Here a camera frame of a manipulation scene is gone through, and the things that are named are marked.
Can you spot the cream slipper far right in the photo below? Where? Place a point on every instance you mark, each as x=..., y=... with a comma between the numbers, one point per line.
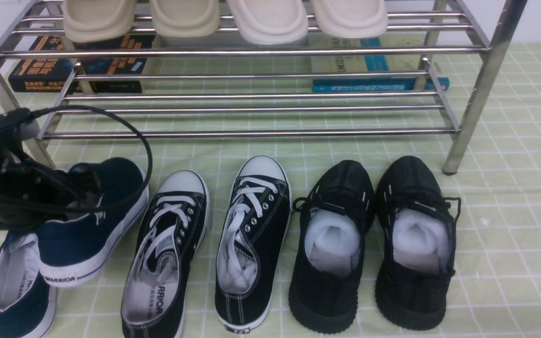
x=353, y=19

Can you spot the black orange book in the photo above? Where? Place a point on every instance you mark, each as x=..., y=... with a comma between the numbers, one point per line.
x=50, y=75

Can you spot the black canvas sneaker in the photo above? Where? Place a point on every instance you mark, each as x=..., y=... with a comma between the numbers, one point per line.
x=172, y=230
x=254, y=230

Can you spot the beige slipper far left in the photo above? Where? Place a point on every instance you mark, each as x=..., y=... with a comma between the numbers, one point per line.
x=87, y=21

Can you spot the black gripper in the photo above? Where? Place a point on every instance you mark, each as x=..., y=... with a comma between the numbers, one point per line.
x=24, y=179

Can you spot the beige slipper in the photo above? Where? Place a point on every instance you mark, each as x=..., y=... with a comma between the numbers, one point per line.
x=185, y=18
x=87, y=21

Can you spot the black canvas sneaker right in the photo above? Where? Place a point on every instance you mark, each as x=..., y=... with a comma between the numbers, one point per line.
x=254, y=230

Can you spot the navy slip-on shoe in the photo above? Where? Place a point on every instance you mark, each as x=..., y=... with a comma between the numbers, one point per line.
x=27, y=303
x=73, y=252

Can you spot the cream slipper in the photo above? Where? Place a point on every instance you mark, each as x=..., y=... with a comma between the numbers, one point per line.
x=270, y=22
x=353, y=19

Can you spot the black knit sneaker left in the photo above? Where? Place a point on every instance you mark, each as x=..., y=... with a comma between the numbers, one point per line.
x=333, y=219

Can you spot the black canvas sneaker left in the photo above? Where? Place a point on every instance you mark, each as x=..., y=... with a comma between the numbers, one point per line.
x=172, y=230

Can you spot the black knit sneaker right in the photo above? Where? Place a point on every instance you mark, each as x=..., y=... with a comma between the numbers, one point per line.
x=419, y=245

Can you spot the green checked tablecloth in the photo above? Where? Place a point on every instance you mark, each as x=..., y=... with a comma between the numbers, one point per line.
x=496, y=291

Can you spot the black knit sneaker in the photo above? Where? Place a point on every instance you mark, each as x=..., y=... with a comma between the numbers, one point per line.
x=333, y=219
x=419, y=245

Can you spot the steel shoe rack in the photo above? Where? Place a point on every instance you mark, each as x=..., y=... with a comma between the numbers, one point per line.
x=452, y=30

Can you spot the blue cream book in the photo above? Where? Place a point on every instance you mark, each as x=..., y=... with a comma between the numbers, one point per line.
x=359, y=64

